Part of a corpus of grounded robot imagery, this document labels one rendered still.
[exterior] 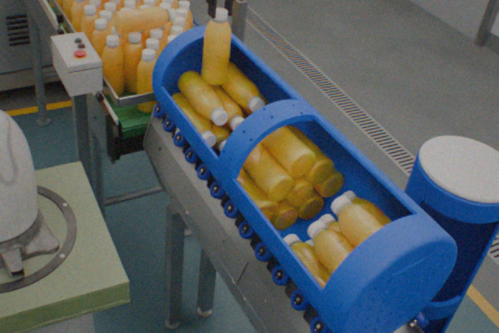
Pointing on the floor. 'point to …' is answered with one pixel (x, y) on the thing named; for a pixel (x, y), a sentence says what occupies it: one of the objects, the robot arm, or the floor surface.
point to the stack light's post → (238, 18)
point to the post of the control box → (79, 108)
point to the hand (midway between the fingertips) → (221, 2)
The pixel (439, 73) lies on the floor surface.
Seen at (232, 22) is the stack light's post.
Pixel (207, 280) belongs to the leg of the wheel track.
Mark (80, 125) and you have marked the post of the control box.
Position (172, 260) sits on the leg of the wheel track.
